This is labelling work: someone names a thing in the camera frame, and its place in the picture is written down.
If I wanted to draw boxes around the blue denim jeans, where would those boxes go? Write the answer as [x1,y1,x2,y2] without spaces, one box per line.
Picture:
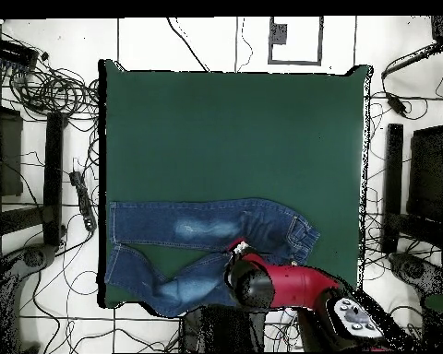
[103,197,321,319]

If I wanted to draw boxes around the dark green table cloth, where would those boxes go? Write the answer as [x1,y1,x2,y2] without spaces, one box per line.
[102,60,372,309]

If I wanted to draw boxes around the black power strip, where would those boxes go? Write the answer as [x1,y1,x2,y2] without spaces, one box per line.
[68,170,98,232]

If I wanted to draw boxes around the narrow black panel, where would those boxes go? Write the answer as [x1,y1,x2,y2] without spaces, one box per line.
[42,111,66,247]
[382,123,406,254]

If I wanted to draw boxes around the black stand base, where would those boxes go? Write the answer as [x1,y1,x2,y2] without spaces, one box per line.
[389,253,443,295]
[20,244,57,269]

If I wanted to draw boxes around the wide black panel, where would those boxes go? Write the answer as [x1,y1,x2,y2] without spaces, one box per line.
[406,124,443,223]
[0,104,24,197]

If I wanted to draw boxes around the black power adapter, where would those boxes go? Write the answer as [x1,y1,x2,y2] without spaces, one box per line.
[385,91,410,118]

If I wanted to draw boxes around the black bar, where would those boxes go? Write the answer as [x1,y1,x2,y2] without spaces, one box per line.
[380,41,443,79]

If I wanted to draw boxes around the black electronics box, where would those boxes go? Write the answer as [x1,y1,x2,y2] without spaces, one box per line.
[0,37,41,68]

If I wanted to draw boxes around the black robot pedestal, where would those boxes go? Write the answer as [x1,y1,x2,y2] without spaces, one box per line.
[178,304,268,352]

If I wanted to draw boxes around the grey square frame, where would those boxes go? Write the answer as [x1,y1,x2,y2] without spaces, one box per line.
[268,16,325,67]

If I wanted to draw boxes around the tangle of black cables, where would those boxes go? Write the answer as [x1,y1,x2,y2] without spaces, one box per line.
[9,66,100,120]

